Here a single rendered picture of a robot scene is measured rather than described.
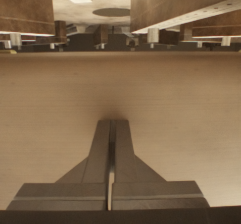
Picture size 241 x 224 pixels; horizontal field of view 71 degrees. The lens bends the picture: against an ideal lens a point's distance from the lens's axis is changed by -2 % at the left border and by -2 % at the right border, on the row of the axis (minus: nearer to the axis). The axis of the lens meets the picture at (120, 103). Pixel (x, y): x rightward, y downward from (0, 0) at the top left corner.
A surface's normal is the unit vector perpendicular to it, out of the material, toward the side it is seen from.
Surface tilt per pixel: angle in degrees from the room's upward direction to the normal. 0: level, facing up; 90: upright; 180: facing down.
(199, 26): 90
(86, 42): 90
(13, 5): 90
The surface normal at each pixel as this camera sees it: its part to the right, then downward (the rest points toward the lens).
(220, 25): -0.53, 0.25
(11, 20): 0.84, 0.15
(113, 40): -0.11, 0.29
